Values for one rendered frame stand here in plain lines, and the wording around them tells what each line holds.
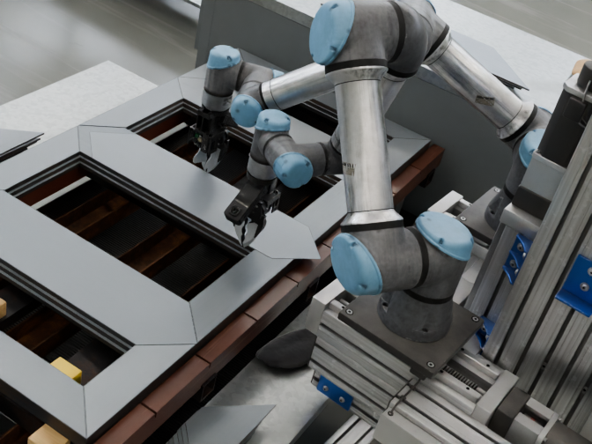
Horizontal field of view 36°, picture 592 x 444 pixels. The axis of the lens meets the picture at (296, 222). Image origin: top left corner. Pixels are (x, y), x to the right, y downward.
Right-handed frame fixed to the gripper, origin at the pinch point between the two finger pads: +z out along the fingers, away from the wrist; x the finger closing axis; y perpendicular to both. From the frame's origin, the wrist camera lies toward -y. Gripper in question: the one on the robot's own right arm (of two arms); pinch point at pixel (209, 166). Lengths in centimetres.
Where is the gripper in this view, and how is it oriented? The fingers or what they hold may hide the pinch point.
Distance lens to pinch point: 242.4
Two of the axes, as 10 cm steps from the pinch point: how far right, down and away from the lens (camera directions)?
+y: -5.2, 4.2, -7.5
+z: -2.0, 7.9, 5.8
